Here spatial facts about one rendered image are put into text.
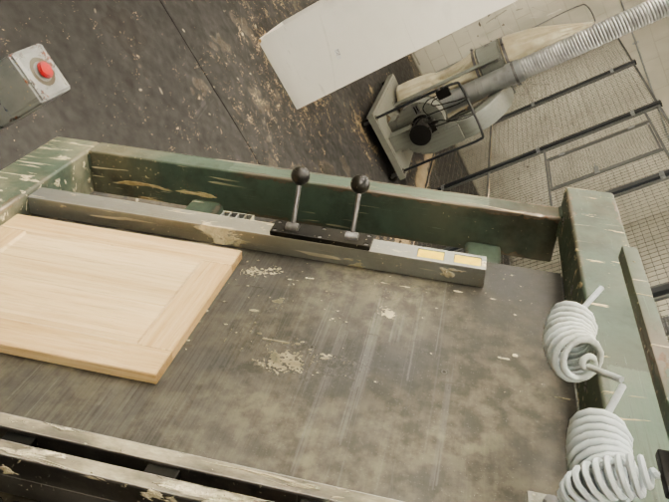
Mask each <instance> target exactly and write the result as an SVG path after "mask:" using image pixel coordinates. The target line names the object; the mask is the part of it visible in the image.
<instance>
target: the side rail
mask: <svg viewBox="0 0 669 502"><path fill-rule="evenodd" d="M89 155H90V156H91V163H92V176H93V182H94V189H95V191H96V192H102V193H109V194H115V195H122V196H128V197H134V198H141V199H147V200H154V201H160V202H167V203H173V204H180V205H186V206H188V205H189V203H190V202H191V201H192V200H194V199H197V200H203V201H210V202H216V203H220V204H221V205H222V206H223V210H225V211H232V212H238V213H245V214H251V215H255V216H257V217H263V218H270V219H276V220H284V221H290V222H291V220H292V213H293V207H294V200H295V194H296V187H297V185H296V184H295V183H293V181H292V179H291V173H292V171H293V170H292V169H287V168H280V167H274V166H266V165H259V164H252V163H245V162H238V161H231V160H224V159H217V158H210V157H203V156H196V155H189V154H182V153H174V152H167V151H160V150H153V149H146V148H139V147H132V146H125V145H118V144H111V143H104V142H101V143H99V144H98V145H96V146H95V147H93V148H92V149H90V150H89ZM351 180H352V178H350V177H343V176H336V175H329V174H322V173H315V172H310V180H309V181H308V183H306V184H304V185H302V188H301V194H300V201H299V207H298V214H297V220H296V222H297V223H303V224H309V225H316V226H322V227H328V228H334V229H341V230H347V231H350V227H351V221H352V215H353V209H354V203H355V196H356V193H355V192H353V191H352V189H351V187H350V182H351ZM369 182H370V187H369V190H368V191H367V192H366V193H363V194H362V195H361V197H360V204H359V209H358V216H357V222H356V228H355V232H360V233H366V234H373V235H379V236H385V237H391V238H398V239H404V240H411V241H417V242H424V243H430V244H437V245H443V246H450V247H456V248H462V249H464V248H465V244H466V243H467V242H477V243H483V244H490V245H496V246H499V247H500V248H501V255H508V256H514V257H520V258H527V259H533V260H540V261H546V262H551V260H552V257H553V253H554V249H555V245H556V241H557V236H556V234H557V230H558V223H559V222H560V221H561V218H560V217H559V213H558V207H555V206H548V205H540V204H533V203H527V202H520V201H513V200H506V199H499V198H492V197H485V196H478V195H471V194H464V193H457V192H449V191H442V190H435V189H428V188H421V187H414V186H407V185H400V184H393V183H386V182H379V181H372V180H370V181H369Z"/></svg>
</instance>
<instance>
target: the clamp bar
mask: <svg viewBox="0 0 669 502"><path fill-rule="evenodd" d="M655 458H656V462H657V466H658V470H659V472H658V471H657V469H655V468H654V467H650V468H649V470H648V471H647V467H646V463H645V460H644V457H643V455H641V454H638V455H637V463H638V471H639V481H638V477H637V474H636V469H635V464H634V459H633V456H632V454H631V453H627V454H626V455H625V460H626V464H627V469H628V473H629V477H630V487H629V480H628V474H627V470H626V467H623V464H624V459H623V457H622V455H621V454H616V455H615V456H614V464H615V466H611V465H610V461H611V460H612V457H611V456H609V455H605V456H604V457H603V460H602V459H601V458H598V457H596V458H593V460H592V463H591V462H590V461H583V464H582V466H581V468H580V466H579V465H576V466H575V467H574V468H573V470H572V471H568V472H567V473H566V475H565V476H564V478H563V479H562V481H561V482H560V484H559V489H558V491H557V496H554V495H551V494H543V493H538V492H533V491H528V492H527V502H611V501H613V502H614V501H617V500H619V499H620V500H625V499H627V498H629V499H631V500H632V499H634V498H636V497H638V498H640V499H643V498H645V497H646V488H647V489H648V490H652V489H654V485H655V478H656V479H661V482H662V486H663V490H664V495H665V498H667V499H669V450H663V449H657V451H656V454H655ZM602 461H603V468H604V470H601V471H600V469H599V463H600V462H602ZM591 468H592V472H593V475H594V478H593V480H592V481H591V478H590V476H589V472H588V471H589V470H590V469H591ZM580 469H581V474H582V477H581V482H580V480H579V477H578V473H579V471H580ZM583 480H584V483H585V485H586V487H587V488H588V490H589V491H590V493H591V495H590V494H589V493H588V492H587V491H586V490H585V489H584V487H583V486H582V481H583ZM617 480H619V482H620V485H621V487H622V489H619V487H618V486H617V483H616V481H617ZM572 481H573V483H574V486H575V488H576V489H577V491H578V492H579V493H580V494H581V496H582V497H583V498H585V499H586V500H585V499H583V498H581V497H580V496H579V495H578V494H577V493H576V492H575V491H574V490H573V488H572ZM608 485H609V486H610V488H611V490H612V492H613V494H612V493H611V492H610V490H609V489H608V488H607V486H608ZM0 492H4V493H9V494H13V495H17V496H21V497H25V498H29V499H33V500H37V501H41V502H403V501H399V500H394V499H390V498H385V497H381V496H376V495H372V494H367V493H363V492H358V491H354V490H349V489H345V488H340V487H336V486H331V485H327V484H323V483H319V482H314V481H310V480H305V479H301V478H296V477H292V476H287V475H283V474H278V473H274V472H269V471H265V470H260V469H255V468H251V467H246V466H242V465H237V464H233V463H228V462H224V461H219V460H215V459H210V458H206V457H201V456H197V455H192V454H188V453H183V452H179V451H174V450H170V449H165V448H161V447H156V446H152V445H147V444H143V443H138V442H134V441H129V440H125V439H120V438H116V437H111V436H107V435H102V434H97V433H93V432H88V431H84V430H79V429H75V428H70V427H66V426H62V425H58V424H53V423H49V422H44V421H40V420H35V419H31V418H26V417H22V416H17V415H13V414H8V413H4V412H0ZM568 495H570V496H571V497H572V498H573V499H574V500H572V499H571V498H569V497H568Z"/></svg>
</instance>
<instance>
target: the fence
mask: <svg viewBox="0 0 669 502"><path fill-rule="evenodd" d="M28 202H29V207H30V212H31V213H33V214H39V215H45V216H51V217H57V218H63V219H69V220H75V221H82V222H88V223H94V224H99V225H105V226H111V227H117V228H123V229H129V230H135V231H142V232H148V233H154V234H160V235H166V236H172V237H178V238H184V239H190V240H197V241H203V242H209V243H215V244H221V245H227V246H233V247H239V248H245V249H251V250H258V251H264V252H270V253H276V254H282V255H288V256H294V257H300V258H306V259H312V260H319V261H325V262H331V263H337V264H342V265H348V266H354V267H360V268H366V269H372V270H379V271H385V272H391V273H397V274H403V275H409V276H415V277H421V278H427V279H433V280H440V281H446V282H452V283H458V284H464V285H470V286H476V287H483V283H484V278H485V273H486V263H487V257H485V256H479V255H472V254H466V253H460V252H453V251H447V250H440V249H434V248H428V247H421V246H415V245H408V244H402V243H396V242H389V241H383V240H376V239H373V241H372V244H371V247H370V249H369V250H368V251H367V250H360V249H354V248H348V247H342V246H335V245H330V244H324V243H318V242H311V241H305V240H299V239H292V238H286V237H280V236H274V235H270V230H271V228H272V227H273V225H274V224H275V223H268V222H262V221H256V220H249V219H243V218H236V217H230V216H224V215H217V214H211V213H204V212H198V211H192V210H185V209H179V208H172V207H166V206H160V205H153V204H147V203H140V202H134V201H128V200H121V199H115V198H108V197H102V196H95V195H89V194H83V193H77V192H71V191H64V190H58V189H52V188H45V187H40V188H39V189H38V190H36V191H35V192H33V193H32V194H30V195H29V196H28ZM419 249H423V250H429V251H435V252H442V253H444V259H443V260H437V259H431V258H424V257H418V256H417V254H418V250H419ZM455 255H461V256H467V257H474V258H480V259H481V266H475V265H468V264H462V263H456V262H454V258H455Z"/></svg>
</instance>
